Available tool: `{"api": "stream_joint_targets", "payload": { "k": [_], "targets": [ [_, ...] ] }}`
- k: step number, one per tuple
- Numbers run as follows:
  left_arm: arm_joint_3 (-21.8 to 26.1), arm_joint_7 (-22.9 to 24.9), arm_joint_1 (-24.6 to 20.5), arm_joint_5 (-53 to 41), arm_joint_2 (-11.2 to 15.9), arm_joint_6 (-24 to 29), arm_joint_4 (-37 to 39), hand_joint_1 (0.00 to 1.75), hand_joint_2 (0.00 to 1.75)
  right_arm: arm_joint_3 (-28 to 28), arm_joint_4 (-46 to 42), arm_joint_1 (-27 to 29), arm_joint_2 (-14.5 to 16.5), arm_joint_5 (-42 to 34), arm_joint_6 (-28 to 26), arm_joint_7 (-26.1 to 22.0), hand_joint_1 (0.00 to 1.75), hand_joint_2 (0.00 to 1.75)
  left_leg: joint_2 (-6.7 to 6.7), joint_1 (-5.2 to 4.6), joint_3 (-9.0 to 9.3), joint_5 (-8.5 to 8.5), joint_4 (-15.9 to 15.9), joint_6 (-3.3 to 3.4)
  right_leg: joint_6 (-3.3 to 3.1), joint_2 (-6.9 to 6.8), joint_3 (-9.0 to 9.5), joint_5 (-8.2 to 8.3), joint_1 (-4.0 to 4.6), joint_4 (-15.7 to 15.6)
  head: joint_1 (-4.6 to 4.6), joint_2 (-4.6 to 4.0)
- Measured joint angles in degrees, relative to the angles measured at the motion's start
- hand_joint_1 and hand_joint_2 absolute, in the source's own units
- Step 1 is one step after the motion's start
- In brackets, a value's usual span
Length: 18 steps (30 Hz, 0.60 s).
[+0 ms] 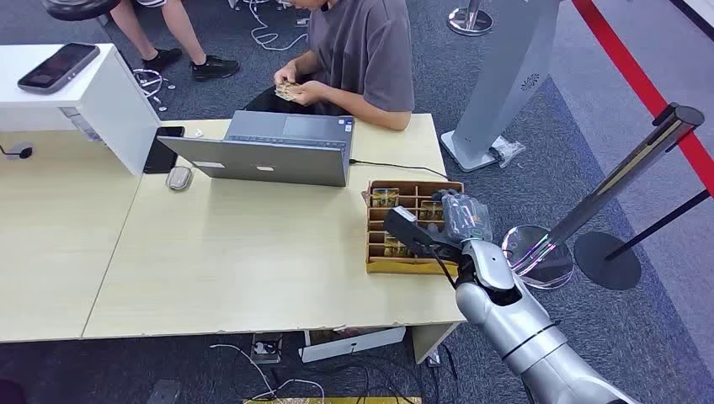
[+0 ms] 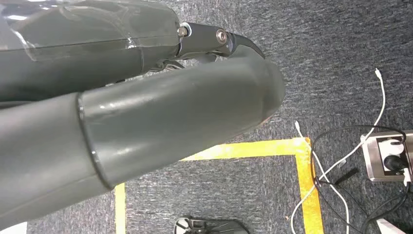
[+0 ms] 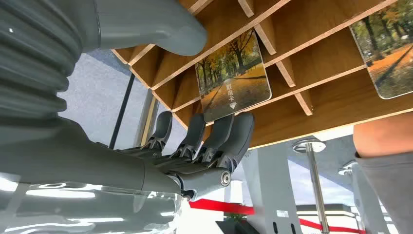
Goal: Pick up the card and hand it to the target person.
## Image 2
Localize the black ribbed floor object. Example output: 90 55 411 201
173 215 251 234

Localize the white flat box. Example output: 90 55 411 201
375 218 408 234

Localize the white plug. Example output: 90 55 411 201
378 139 405 156

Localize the short black stick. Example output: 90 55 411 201
334 167 359 186

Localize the silver floor socket box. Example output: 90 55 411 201
361 130 413 183

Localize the long white cable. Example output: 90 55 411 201
290 68 387 234

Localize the black plug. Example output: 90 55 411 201
383 156 408 172

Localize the yellow floor tape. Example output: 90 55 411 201
114 137 325 234

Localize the black looped cable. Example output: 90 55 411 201
309 125 413 234

